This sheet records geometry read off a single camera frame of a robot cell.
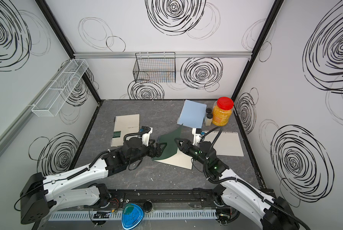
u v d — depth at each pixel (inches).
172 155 28.9
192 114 44.6
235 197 22.7
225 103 38.1
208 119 38.9
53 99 29.1
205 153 22.7
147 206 24.8
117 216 27.3
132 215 24.0
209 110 39.6
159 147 25.7
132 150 21.7
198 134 27.4
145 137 25.8
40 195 15.8
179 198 29.7
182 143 26.7
